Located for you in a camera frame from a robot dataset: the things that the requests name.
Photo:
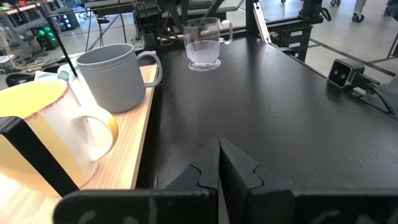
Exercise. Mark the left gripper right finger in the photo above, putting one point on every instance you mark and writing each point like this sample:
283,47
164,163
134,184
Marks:
248,205

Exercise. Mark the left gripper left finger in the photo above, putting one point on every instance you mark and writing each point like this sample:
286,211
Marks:
186,208

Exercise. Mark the grey mug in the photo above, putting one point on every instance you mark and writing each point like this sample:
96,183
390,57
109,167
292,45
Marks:
115,84

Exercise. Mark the yellow ceramic mug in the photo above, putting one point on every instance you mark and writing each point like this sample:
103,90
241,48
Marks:
62,124

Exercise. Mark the clear plastic cup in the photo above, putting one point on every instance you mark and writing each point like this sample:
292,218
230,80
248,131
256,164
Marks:
203,53

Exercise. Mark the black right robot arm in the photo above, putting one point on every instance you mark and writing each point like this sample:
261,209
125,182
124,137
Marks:
149,21

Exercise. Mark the black cabinet with white labels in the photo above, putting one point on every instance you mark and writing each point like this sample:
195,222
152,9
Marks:
292,43

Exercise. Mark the light blue cloth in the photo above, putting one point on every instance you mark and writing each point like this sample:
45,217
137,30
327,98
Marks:
46,76

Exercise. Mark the computer tower with white lights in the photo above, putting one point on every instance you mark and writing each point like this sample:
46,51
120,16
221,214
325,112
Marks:
70,21

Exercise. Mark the computer tower with green lights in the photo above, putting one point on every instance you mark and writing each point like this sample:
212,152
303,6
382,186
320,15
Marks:
46,37

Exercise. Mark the small grey table camera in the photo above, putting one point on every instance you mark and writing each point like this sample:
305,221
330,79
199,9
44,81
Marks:
342,73

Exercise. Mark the black frame post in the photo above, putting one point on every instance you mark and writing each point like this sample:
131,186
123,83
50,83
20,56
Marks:
250,15

